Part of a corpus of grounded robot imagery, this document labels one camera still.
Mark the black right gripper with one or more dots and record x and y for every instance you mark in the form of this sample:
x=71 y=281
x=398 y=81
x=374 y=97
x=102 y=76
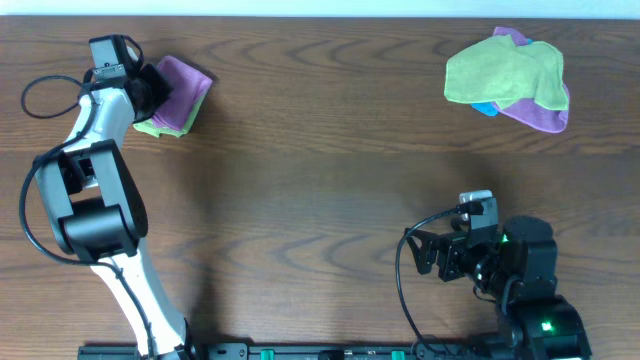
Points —
x=452 y=245

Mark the blue cloth in pile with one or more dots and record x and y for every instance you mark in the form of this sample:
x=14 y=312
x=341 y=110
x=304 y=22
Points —
x=486 y=108

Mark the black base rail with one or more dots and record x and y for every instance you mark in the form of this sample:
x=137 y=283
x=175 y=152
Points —
x=243 y=351

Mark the crumpled green cloth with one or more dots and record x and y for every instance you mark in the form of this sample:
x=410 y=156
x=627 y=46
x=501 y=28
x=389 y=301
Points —
x=499 y=71

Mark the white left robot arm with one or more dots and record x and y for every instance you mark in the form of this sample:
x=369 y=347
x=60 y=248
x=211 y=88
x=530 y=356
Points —
x=96 y=212

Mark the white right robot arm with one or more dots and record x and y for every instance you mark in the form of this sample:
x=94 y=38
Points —
x=512 y=266

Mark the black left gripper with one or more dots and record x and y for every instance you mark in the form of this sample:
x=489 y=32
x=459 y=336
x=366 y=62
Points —
x=154 y=87

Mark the folded green cloth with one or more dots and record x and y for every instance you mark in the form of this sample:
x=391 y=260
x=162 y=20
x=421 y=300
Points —
x=175 y=117

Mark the purple microfiber cloth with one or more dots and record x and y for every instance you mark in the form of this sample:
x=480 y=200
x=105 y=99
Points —
x=189 y=87

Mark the purple cloth in pile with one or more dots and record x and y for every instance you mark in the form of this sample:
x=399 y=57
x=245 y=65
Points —
x=527 y=111

